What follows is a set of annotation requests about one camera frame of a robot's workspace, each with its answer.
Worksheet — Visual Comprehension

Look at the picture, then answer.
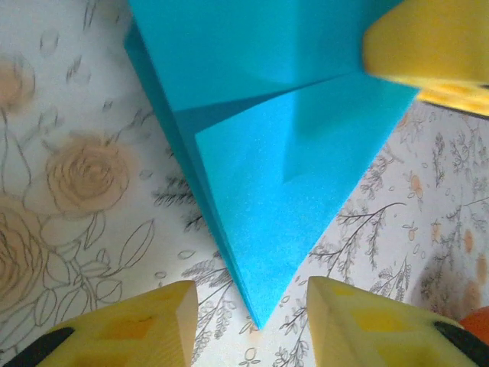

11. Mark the floral table cloth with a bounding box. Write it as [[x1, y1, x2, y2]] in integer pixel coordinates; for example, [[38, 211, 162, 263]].
[[0, 0, 489, 367]]

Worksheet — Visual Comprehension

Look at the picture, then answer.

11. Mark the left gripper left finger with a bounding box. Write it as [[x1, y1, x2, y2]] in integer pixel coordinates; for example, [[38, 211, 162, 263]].
[[0, 280, 199, 367]]

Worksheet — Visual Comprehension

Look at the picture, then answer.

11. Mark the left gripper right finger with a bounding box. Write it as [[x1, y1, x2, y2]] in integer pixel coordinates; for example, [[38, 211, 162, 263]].
[[307, 275, 489, 367]]

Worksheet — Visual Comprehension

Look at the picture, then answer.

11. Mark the blue paper sheet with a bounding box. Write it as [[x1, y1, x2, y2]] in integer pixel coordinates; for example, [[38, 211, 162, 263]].
[[124, 0, 421, 332]]

